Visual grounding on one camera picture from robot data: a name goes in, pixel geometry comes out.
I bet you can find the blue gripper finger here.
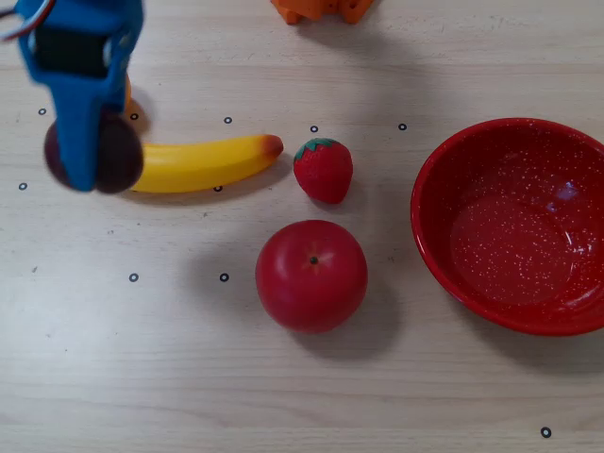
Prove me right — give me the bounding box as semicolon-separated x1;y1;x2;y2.
48;70;129;193

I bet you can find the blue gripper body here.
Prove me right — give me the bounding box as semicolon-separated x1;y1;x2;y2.
13;0;145;91

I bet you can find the dark purple toy plum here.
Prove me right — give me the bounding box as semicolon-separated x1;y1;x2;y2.
43;110;145;194

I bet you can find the red speckled bowl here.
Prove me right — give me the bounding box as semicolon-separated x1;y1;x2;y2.
410;117;604;337

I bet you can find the yellow orange toy peach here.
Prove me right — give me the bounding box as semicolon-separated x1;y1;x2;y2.
121;75;143;117

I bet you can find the yellow toy banana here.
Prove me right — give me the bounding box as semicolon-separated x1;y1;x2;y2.
129;134;285;193

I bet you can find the red toy strawberry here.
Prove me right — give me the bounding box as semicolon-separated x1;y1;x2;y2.
293;137;354;205

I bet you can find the red toy apple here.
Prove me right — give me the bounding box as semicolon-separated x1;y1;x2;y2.
255;219;369;335

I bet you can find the red white black servo cable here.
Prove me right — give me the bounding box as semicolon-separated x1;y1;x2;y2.
0;0;49;42

